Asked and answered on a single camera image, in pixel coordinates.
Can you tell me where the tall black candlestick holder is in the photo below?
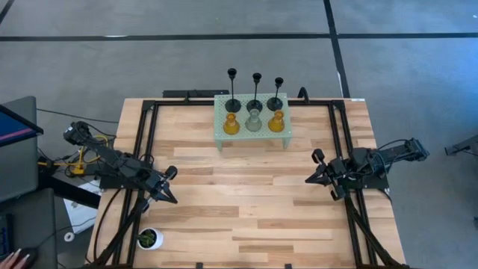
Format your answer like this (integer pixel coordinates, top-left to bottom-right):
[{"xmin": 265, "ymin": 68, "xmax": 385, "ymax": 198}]
[{"xmin": 224, "ymin": 67, "xmax": 242, "ymax": 114}]

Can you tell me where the black aluminium table frame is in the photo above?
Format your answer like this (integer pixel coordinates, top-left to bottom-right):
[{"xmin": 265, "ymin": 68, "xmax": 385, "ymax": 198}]
[{"xmin": 86, "ymin": 97, "xmax": 410, "ymax": 269}]

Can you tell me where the black side desk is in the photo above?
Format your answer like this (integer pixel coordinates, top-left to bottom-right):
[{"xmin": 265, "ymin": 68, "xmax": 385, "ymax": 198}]
[{"xmin": 0, "ymin": 186, "xmax": 58, "ymax": 269}]

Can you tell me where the person's hand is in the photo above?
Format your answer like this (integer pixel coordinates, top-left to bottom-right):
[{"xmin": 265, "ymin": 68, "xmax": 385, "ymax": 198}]
[{"xmin": 0, "ymin": 250, "xmax": 31, "ymax": 269}]

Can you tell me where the white pot with succulent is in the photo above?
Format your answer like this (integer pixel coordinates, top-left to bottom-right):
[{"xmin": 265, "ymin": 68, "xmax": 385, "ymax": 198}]
[{"xmin": 136, "ymin": 227, "xmax": 164, "ymax": 251}]

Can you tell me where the short black candlestick holder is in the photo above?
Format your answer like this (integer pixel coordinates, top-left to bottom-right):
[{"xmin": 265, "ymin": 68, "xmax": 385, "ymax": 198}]
[{"xmin": 266, "ymin": 76, "xmax": 285, "ymax": 112}]

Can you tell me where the medium black candlestick holder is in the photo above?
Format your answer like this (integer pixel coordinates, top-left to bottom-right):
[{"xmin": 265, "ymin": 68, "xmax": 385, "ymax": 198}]
[{"xmin": 246, "ymin": 72, "xmax": 264, "ymax": 114}]

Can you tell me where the thin black floor cable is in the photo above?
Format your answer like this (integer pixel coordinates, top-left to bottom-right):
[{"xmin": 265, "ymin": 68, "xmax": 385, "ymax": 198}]
[{"xmin": 36, "ymin": 108, "xmax": 120, "ymax": 125}]

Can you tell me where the grey monitor with blue screen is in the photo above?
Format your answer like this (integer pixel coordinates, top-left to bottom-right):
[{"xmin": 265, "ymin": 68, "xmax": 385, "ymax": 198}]
[{"xmin": 0, "ymin": 96, "xmax": 45, "ymax": 203}]

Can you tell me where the white paper sheet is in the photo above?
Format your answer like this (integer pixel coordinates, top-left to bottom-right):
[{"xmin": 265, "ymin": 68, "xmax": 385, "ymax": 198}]
[{"xmin": 62, "ymin": 179, "xmax": 102, "ymax": 235}]

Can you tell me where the black computer mouse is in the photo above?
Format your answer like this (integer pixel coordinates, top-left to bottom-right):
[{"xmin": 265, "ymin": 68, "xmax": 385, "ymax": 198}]
[{"xmin": 15, "ymin": 247, "xmax": 39, "ymax": 268}]

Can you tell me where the yellow clamp stand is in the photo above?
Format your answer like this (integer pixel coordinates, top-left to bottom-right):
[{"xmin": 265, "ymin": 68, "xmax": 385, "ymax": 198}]
[{"xmin": 37, "ymin": 134, "xmax": 110, "ymax": 177}]

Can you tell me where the clear ribbed glass candle holder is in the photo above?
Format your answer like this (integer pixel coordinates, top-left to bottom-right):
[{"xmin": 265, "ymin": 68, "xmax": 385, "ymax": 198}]
[{"xmin": 245, "ymin": 108, "xmax": 264, "ymax": 133}]

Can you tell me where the amber ribbed glass candle holder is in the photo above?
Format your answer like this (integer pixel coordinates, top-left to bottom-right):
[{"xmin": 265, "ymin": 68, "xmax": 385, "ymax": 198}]
[
  {"xmin": 267, "ymin": 109, "xmax": 286, "ymax": 134},
  {"xmin": 223, "ymin": 112, "xmax": 240, "ymax": 136}
]

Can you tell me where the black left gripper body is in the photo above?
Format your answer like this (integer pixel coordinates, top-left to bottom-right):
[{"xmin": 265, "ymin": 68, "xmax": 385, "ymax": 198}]
[{"xmin": 143, "ymin": 165, "xmax": 179, "ymax": 195}]

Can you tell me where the grey stand foot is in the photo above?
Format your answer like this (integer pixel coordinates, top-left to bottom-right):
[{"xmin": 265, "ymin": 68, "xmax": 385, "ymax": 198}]
[{"xmin": 444, "ymin": 133, "xmax": 478, "ymax": 158}]

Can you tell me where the black keyboard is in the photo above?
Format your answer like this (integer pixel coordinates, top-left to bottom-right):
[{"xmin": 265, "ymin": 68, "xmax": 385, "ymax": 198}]
[{"xmin": 0, "ymin": 212, "xmax": 16, "ymax": 259}]

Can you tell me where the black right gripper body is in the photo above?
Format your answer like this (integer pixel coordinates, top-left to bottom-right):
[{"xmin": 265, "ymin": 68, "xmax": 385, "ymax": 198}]
[{"xmin": 311, "ymin": 148, "xmax": 354, "ymax": 202}]

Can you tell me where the mint green perforated metal shelf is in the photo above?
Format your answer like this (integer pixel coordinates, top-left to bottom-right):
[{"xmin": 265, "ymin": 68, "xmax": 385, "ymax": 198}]
[{"xmin": 213, "ymin": 92, "xmax": 293, "ymax": 152}]

